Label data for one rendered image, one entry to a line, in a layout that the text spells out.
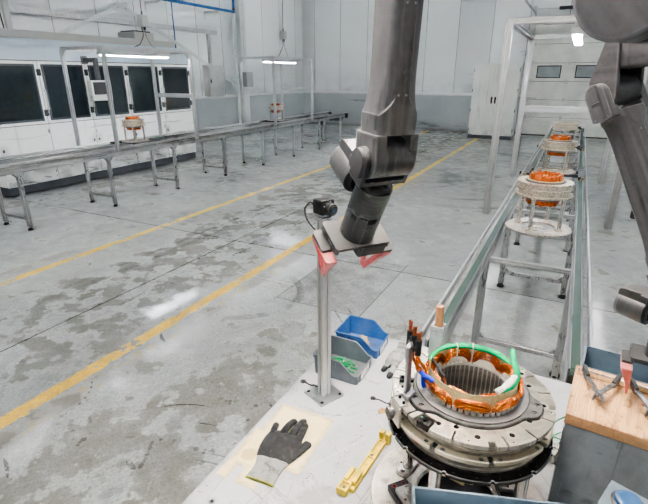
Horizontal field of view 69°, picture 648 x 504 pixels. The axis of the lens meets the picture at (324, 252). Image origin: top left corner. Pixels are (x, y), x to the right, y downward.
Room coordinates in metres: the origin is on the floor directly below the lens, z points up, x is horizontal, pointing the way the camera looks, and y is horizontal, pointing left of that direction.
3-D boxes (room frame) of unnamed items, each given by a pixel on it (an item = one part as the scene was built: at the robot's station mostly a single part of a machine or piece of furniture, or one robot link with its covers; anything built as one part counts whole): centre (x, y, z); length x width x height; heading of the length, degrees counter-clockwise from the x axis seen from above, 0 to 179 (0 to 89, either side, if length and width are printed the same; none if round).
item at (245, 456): (0.98, 0.12, 0.78); 0.31 x 0.19 x 0.01; 153
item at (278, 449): (0.97, 0.11, 0.79); 0.24 x 0.13 x 0.02; 153
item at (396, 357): (1.36, -0.27, 0.79); 0.24 x 0.12 x 0.02; 153
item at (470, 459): (0.66, -0.25, 1.05); 0.09 x 0.04 x 0.01; 57
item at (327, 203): (1.18, -0.01, 1.37); 0.06 x 0.04 x 0.04; 38
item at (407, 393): (0.77, -0.17, 1.15); 0.03 x 0.02 x 0.12; 139
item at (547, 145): (4.72, -2.34, 0.94); 0.39 x 0.39 x 0.30
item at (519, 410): (0.80, -0.30, 1.05); 0.22 x 0.22 x 0.12
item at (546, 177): (2.83, -1.36, 1.05); 0.22 x 0.22 x 0.20
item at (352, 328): (1.47, -0.14, 0.82); 0.16 x 0.14 x 0.07; 64
